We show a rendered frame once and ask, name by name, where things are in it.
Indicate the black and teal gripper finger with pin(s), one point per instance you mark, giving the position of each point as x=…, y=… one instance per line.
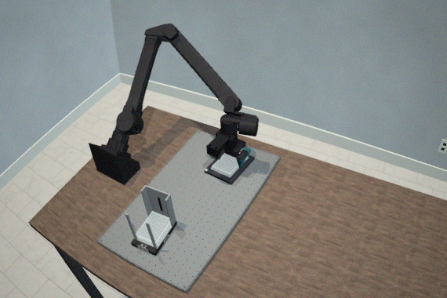
x=240, y=162

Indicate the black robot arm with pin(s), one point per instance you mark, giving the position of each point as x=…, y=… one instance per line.
x=128, y=123

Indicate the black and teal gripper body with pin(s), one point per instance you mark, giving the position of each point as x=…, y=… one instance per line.
x=235, y=152

